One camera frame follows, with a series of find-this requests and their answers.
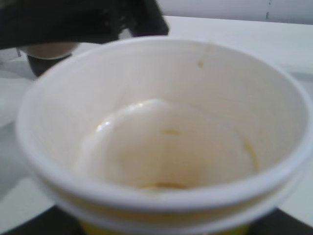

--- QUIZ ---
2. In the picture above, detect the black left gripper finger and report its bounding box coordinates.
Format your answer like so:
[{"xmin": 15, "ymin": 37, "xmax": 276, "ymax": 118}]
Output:
[{"xmin": 0, "ymin": 0, "xmax": 169, "ymax": 49}]

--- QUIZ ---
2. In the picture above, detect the yellow paper cup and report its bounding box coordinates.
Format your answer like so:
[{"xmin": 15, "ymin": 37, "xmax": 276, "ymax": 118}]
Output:
[{"xmin": 16, "ymin": 37, "xmax": 313, "ymax": 235}]

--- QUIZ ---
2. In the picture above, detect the black mug front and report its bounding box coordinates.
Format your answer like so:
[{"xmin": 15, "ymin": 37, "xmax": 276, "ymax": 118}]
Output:
[{"xmin": 21, "ymin": 42, "xmax": 80, "ymax": 77}]

